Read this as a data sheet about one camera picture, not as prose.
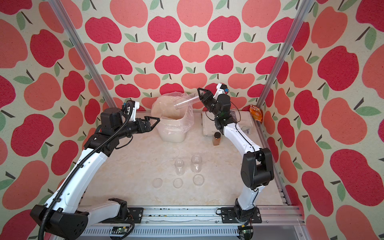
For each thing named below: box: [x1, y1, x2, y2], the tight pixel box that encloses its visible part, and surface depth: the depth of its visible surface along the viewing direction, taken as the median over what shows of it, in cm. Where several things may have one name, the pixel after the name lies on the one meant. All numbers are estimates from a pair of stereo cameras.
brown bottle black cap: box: [213, 132, 221, 146], surface depth 98 cm
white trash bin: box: [157, 115, 193, 143], surface depth 88 cm
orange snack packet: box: [249, 104, 264, 124], surface depth 117 cm
